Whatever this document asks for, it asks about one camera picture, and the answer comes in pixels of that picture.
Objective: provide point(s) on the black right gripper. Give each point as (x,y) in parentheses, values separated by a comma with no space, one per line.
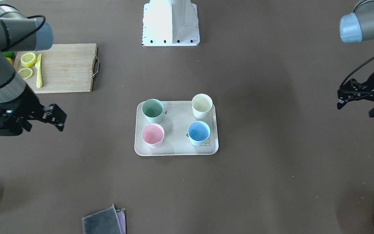
(27,103)

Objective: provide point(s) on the green cup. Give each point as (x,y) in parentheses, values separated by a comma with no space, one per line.
(153,111)

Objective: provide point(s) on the pink cup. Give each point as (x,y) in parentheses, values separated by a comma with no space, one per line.
(153,135)

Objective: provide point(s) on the blue cup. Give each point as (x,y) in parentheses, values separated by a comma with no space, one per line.
(199,133)

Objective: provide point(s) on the cream white cup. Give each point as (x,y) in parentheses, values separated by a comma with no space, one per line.
(201,105)

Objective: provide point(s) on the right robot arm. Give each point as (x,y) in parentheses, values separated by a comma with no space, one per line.
(19,33)

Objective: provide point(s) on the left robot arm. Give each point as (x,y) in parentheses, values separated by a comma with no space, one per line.
(356,27)

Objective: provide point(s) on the cream rectangular tray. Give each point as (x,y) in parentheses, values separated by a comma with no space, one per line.
(178,115)

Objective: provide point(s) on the lemon half slice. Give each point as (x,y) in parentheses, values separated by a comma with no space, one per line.
(25,73)
(28,59)

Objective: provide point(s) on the yellow plastic knife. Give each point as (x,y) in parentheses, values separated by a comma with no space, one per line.
(39,76)

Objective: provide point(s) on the wooden cutting board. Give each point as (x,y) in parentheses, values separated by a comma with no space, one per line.
(66,68)

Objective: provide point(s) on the green lime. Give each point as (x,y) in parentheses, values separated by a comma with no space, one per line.
(8,54)

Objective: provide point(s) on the grey folded cloth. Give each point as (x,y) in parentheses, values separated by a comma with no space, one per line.
(107,221)

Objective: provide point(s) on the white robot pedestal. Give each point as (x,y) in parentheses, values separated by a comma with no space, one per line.
(170,23)

